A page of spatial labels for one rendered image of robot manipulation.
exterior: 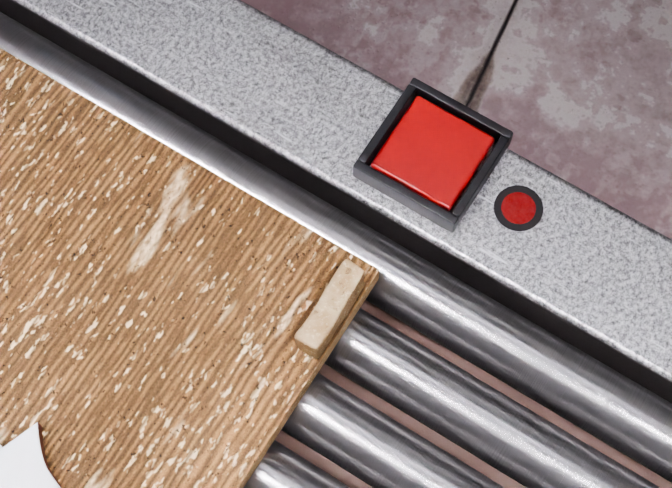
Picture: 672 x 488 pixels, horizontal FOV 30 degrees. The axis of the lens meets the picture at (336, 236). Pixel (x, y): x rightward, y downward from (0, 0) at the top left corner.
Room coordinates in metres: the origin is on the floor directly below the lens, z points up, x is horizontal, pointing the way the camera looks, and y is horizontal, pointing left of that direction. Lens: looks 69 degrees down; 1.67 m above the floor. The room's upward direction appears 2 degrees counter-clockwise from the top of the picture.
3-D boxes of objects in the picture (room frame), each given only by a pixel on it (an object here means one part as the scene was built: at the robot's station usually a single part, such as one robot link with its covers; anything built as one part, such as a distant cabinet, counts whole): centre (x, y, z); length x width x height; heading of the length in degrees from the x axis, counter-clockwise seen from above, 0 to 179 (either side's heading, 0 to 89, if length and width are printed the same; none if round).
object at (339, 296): (0.22, 0.00, 0.95); 0.06 x 0.02 x 0.03; 146
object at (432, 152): (0.33, -0.06, 0.92); 0.06 x 0.06 x 0.01; 56
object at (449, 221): (0.33, -0.06, 0.92); 0.08 x 0.08 x 0.02; 56
